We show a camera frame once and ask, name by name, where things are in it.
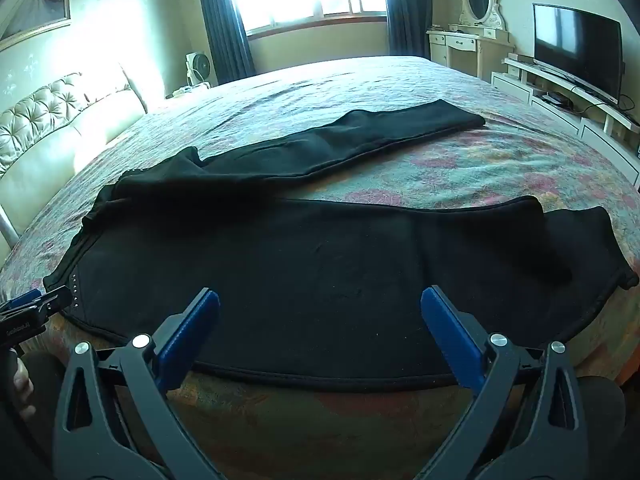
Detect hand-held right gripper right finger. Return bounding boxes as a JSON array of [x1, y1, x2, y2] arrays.
[[412, 285, 588, 480]]

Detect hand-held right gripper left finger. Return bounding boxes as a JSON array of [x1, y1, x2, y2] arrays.
[[52, 287, 236, 480]]

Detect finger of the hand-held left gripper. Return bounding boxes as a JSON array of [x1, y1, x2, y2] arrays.
[[0, 285, 72, 320]]

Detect black pants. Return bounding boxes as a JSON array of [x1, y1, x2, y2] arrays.
[[42, 100, 640, 393]]

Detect person's left hand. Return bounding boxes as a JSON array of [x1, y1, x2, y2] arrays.
[[10, 360, 36, 418]]

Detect cream tufted headboard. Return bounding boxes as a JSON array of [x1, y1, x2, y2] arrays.
[[0, 62, 166, 241]]

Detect white television stand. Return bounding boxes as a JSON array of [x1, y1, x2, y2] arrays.
[[491, 52, 640, 186]]

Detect bed with floral bedspread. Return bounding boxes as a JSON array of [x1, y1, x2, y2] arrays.
[[0, 55, 640, 480]]

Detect white box fan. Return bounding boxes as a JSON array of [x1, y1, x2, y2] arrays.
[[185, 51, 213, 86]]

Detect cream dressing table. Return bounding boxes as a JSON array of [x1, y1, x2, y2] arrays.
[[426, 22, 516, 83]]

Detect black flat television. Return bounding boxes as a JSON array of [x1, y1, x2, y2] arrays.
[[532, 3, 626, 106]]

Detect dark blue curtain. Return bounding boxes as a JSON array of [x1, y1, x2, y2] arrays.
[[194, 0, 256, 86], [384, 0, 433, 61]]

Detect black cable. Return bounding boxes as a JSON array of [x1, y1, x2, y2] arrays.
[[575, 95, 636, 116]]

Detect framed wall picture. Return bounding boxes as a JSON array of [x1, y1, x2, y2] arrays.
[[0, 0, 72, 51]]

